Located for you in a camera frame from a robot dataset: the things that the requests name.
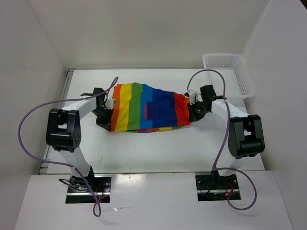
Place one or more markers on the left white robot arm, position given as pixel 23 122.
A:
pixel 64 133

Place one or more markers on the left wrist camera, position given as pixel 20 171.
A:
pixel 110 103

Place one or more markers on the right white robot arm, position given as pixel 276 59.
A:
pixel 244 134

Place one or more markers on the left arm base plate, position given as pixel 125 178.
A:
pixel 78 192

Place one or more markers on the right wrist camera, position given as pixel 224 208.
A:
pixel 191 95

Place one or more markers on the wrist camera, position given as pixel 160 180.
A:
pixel 110 103
pixel 191 95

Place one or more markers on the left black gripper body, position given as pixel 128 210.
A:
pixel 102 114

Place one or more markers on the rainbow striped shorts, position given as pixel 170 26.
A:
pixel 141 108

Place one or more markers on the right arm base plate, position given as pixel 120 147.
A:
pixel 213 187

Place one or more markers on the white plastic basket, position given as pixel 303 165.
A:
pixel 238 80

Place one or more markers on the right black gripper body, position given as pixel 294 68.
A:
pixel 197 109

